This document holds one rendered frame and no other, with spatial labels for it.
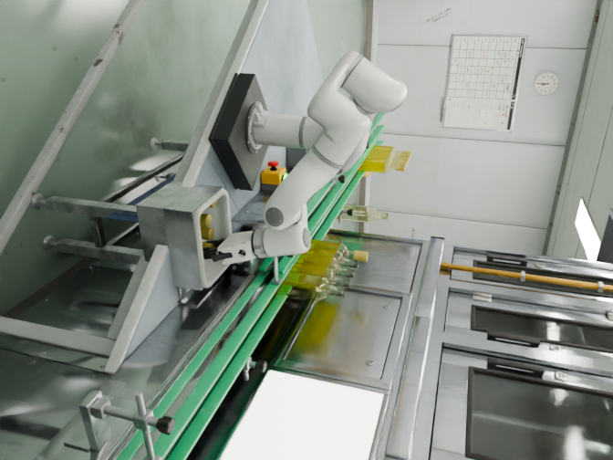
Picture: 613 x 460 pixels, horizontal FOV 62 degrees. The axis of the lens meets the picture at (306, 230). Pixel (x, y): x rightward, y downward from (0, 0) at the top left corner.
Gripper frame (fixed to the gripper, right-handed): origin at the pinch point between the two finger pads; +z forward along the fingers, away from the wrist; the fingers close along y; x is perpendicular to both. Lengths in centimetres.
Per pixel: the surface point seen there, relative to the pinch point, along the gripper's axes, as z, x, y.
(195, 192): -1.1, 15.8, 1.9
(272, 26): -8, 50, 68
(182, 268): 2.4, -0.1, -9.8
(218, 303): -1.6, -12.8, -6.5
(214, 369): -10.4, -17.0, -28.0
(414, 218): 64, -252, 607
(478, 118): -46, -120, 606
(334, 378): -27.3, -38.6, -5.6
